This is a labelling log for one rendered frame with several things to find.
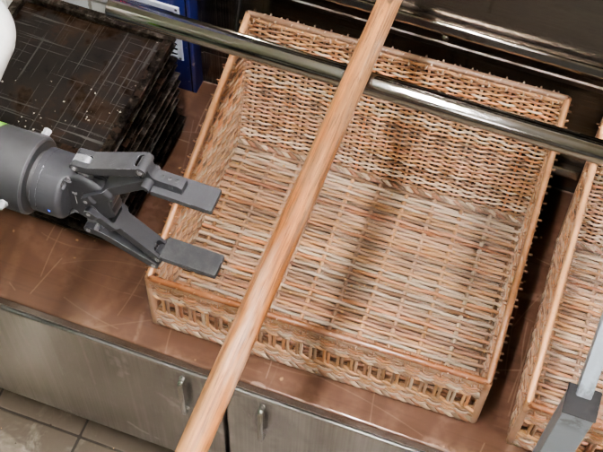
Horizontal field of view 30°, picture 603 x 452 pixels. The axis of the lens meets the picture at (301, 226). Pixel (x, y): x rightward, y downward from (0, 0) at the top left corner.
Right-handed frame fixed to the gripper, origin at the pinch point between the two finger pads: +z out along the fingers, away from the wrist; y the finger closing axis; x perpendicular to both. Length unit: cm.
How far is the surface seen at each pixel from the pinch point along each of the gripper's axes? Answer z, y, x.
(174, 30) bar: -16.0, 1.4, -27.1
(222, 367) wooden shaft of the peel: 8.0, -1.9, 15.3
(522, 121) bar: 28.8, 0.3, -28.4
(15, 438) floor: -50, 119, -6
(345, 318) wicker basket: 11, 59, -26
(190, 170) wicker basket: -18, 40, -32
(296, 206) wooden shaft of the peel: 8.3, -2.3, -5.4
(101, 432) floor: -34, 118, -13
